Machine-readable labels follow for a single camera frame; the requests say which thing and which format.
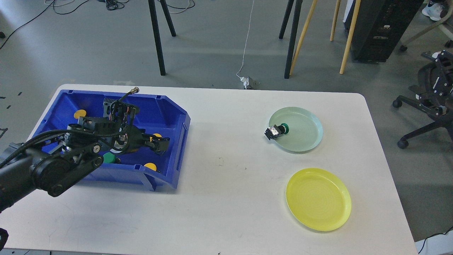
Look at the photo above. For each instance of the green button front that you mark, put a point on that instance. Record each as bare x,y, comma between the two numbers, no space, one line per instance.
110,158

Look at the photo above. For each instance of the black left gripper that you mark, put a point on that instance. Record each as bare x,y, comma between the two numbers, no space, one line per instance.
115,131

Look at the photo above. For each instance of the black tripod right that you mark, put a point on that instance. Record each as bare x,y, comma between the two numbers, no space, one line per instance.
295,6

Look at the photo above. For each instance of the green push button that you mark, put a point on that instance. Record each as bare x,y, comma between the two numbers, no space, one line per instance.
275,131

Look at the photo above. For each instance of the yellow button front edge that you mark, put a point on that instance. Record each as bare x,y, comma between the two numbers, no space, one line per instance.
152,166

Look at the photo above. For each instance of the white power adapter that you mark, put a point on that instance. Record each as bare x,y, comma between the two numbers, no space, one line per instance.
249,83

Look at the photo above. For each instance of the yellow button back left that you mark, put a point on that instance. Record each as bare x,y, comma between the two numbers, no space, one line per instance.
79,113

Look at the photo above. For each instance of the yellow plate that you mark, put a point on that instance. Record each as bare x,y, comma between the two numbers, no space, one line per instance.
318,199

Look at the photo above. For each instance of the blue plastic storage bin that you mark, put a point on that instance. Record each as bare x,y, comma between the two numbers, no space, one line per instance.
158,114

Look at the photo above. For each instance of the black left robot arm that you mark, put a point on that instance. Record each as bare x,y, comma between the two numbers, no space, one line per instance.
56,160

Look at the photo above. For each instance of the light green plate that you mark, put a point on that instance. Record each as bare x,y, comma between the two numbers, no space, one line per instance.
305,130

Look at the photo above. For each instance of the black computer tower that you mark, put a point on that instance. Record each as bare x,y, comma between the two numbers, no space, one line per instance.
379,27

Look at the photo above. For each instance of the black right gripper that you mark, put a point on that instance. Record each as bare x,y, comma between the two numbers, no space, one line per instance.
437,98

